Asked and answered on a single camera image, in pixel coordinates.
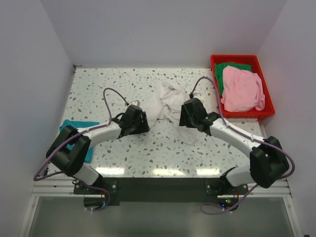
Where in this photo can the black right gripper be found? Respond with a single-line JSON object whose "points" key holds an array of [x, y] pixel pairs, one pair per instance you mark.
{"points": [[183, 119]]}

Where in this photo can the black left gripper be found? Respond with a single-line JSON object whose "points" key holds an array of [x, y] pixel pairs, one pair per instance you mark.
{"points": [[143, 126]]}

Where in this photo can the white t shirt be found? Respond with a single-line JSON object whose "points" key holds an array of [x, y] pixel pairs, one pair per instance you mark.
{"points": [[165, 103]]}

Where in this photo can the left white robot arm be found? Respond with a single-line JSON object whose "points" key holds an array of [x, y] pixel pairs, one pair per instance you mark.
{"points": [[70, 148]]}

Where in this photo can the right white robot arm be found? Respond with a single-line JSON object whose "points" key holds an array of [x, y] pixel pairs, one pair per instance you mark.
{"points": [[267, 161]]}

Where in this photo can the red plastic bin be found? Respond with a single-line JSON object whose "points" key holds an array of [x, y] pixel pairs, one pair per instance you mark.
{"points": [[243, 62]]}

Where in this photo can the pink t shirt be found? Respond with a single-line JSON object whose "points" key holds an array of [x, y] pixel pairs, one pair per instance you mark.
{"points": [[242, 90]]}

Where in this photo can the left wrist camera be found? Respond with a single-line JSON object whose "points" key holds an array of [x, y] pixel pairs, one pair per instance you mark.
{"points": [[135, 102]]}

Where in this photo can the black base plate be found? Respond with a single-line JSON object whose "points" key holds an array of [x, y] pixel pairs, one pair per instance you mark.
{"points": [[184, 190]]}

